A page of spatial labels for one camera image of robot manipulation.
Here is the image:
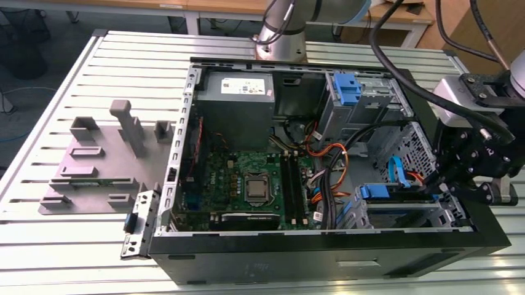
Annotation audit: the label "grey metal drive cage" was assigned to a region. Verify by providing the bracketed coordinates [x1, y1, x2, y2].
[318, 71, 415, 147]

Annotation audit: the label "red black twisted wire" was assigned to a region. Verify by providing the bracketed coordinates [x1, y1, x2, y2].
[185, 116, 206, 183]

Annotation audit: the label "metal slot retainer bracket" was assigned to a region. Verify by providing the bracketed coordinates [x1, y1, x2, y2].
[119, 189, 162, 261]

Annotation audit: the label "thin black cable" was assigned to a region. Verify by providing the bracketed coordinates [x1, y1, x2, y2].
[435, 0, 504, 62]

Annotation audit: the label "green RAM stick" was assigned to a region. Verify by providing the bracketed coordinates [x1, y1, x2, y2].
[70, 180, 113, 189]

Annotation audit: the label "wooden desk white frame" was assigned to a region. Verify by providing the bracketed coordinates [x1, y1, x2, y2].
[197, 0, 437, 41]
[39, 0, 201, 34]

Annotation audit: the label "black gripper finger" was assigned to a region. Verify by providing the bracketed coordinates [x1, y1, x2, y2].
[424, 165, 455, 195]
[447, 181, 496, 204]

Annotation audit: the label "grey power supply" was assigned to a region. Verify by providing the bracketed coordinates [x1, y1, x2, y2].
[196, 71, 276, 152]

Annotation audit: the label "black cable bundle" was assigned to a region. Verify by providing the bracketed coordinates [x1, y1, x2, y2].
[318, 120, 412, 230]

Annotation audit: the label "blue drive latch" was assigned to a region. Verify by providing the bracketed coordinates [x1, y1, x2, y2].
[333, 73, 365, 106]

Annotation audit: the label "cable with brown sleeve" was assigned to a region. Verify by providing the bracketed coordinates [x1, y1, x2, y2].
[469, 0, 513, 70]

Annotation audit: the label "orange wire bundle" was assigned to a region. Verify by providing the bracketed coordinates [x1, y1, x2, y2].
[305, 143, 353, 213]

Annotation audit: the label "wooden cabinet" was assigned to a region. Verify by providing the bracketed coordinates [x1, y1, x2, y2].
[417, 0, 525, 90]

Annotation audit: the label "black PC case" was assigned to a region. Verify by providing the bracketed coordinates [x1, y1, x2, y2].
[118, 56, 513, 286]

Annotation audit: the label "thick black hose cable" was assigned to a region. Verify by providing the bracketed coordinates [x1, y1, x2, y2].
[368, 0, 517, 144]

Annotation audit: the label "blue data wire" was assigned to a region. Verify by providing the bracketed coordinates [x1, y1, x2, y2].
[387, 155, 412, 189]

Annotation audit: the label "black graphics card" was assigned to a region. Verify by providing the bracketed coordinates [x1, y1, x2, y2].
[208, 211, 282, 232]

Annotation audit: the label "grey parts rack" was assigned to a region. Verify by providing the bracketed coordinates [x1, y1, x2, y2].
[38, 99, 178, 216]

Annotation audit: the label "CPU socket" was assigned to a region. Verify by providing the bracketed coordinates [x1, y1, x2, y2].
[242, 171, 273, 208]

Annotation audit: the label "silver CPU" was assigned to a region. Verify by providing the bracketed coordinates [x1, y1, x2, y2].
[246, 180, 268, 197]

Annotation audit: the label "green motherboard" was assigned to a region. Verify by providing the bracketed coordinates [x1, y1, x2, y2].
[179, 149, 328, 232]

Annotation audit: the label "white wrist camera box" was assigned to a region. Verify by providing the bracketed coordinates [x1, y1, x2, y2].
[432, 77, 507, 127]

